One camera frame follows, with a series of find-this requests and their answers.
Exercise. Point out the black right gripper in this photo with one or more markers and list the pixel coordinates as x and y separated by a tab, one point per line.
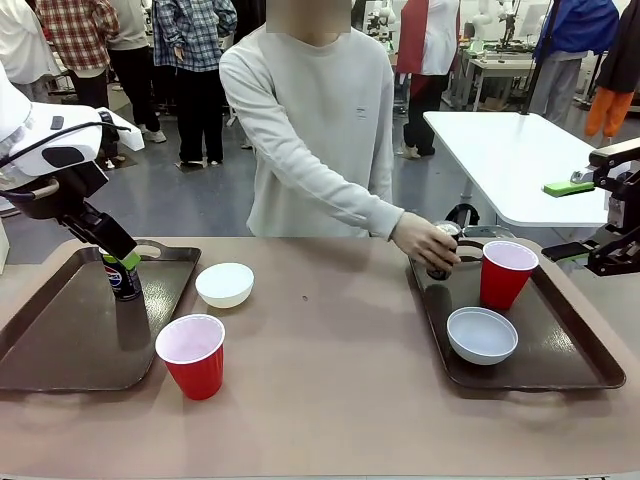
625	220

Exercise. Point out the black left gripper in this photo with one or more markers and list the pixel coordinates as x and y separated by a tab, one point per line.
82	185

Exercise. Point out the black Pepsi can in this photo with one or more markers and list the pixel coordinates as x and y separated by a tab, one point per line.
126	285

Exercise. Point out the red plastic cup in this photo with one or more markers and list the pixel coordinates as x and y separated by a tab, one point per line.
505	285
196	365

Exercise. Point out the black can with yellow mark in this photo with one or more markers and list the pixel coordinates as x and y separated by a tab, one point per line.
442	267

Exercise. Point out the white bowl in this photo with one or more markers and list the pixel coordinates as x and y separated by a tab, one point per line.
222	287
482	337

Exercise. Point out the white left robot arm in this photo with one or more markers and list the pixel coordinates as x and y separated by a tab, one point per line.
30	135

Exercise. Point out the person's right forearm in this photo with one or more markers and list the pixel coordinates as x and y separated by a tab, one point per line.
360	202

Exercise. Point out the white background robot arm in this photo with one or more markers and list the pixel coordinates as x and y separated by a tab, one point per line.
482	17

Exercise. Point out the person's right hand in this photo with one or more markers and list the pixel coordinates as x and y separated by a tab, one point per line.
417	240

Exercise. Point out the white table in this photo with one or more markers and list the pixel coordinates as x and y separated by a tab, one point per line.
500	155

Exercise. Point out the brown plastic tray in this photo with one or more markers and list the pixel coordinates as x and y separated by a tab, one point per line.
75	340
550	360

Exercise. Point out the bystander in orange trousers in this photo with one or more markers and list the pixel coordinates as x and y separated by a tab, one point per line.
607	107

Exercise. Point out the grey workbench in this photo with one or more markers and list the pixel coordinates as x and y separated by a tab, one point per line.
495	67

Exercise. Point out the bystander in black trousers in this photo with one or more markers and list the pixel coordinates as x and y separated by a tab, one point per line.
132	75

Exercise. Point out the bystander in blue jacket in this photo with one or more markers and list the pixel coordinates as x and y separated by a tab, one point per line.
570	30

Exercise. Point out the bystander in red plaid shirt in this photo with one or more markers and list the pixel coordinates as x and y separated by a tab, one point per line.
80	40

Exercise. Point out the bystander in blue plaid shirt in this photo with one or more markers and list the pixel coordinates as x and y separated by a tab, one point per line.
192	40

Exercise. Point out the bystander in red white vest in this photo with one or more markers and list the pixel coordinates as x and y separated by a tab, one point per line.
430	50

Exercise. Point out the bystander in white top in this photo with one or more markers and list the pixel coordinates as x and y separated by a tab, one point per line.
20	45

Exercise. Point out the person in cream sweatshirt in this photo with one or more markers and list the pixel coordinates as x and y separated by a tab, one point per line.
310	125

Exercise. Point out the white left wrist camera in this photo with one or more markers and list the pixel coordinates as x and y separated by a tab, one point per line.
125	135

